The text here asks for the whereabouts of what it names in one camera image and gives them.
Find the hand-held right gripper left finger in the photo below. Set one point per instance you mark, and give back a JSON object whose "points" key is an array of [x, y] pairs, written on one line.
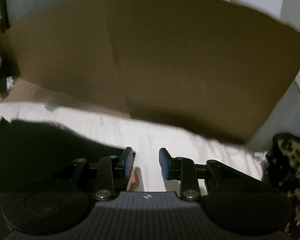
{"points": [[128, 162]]}

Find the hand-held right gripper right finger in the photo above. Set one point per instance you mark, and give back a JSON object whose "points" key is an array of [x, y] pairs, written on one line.
{"points": [[163, 165]]}

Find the black knit shorts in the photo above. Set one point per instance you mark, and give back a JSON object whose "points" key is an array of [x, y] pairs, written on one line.
{"points": [[40, 150]]}

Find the bear print bed sheet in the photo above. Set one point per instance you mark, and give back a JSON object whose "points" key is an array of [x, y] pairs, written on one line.
{"points": [[150, 135]]}

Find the flattened cardboard box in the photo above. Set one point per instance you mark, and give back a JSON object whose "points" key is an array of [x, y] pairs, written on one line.
{"points": [[190, 67]]}

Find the leopard print cloth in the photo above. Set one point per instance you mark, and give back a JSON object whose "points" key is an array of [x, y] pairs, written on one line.
{"points": [[295, 155]]}

